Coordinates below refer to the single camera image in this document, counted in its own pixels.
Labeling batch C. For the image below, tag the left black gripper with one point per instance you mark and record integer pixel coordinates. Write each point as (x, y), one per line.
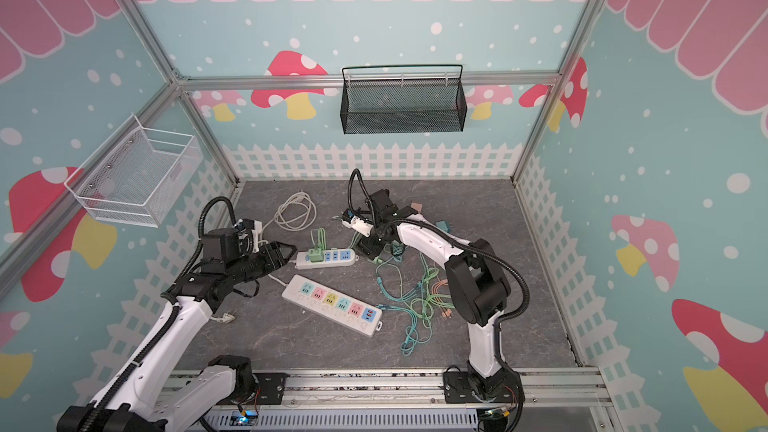
(277, 245)

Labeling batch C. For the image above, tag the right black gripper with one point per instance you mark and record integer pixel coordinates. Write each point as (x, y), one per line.
(372, 239)

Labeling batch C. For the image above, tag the green charger plug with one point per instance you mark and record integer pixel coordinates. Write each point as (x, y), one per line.
(316, 255)

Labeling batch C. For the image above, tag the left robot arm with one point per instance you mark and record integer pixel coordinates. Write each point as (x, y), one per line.
(223, 259)

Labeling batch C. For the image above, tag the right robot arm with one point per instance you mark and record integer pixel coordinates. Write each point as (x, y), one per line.
(484, 289)

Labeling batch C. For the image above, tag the small white blue power strip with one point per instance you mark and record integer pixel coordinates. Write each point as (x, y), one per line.
(333, 258)

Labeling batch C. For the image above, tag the large white multicolour power strip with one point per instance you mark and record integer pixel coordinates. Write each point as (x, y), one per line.
(334, 305)

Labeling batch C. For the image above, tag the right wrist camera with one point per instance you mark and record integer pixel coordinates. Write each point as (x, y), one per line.
(356, 222)

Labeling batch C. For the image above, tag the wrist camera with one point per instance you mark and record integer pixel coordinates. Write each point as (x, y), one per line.
(248, 232)
(356, 222)

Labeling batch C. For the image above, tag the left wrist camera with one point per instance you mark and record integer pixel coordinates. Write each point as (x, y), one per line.
(248, 232)

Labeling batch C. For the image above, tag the black mesh wall basket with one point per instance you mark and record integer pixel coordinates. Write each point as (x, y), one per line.
(400, 99)

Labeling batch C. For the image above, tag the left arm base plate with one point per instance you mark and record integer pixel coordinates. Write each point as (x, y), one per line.
(267, 388)

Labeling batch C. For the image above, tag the white mesh wall basket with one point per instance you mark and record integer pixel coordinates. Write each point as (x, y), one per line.
(136, 176)

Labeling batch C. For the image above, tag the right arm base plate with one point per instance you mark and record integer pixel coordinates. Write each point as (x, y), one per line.
(462, 387)

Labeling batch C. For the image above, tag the aluminium front rail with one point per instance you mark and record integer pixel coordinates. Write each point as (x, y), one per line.
(557, 399)

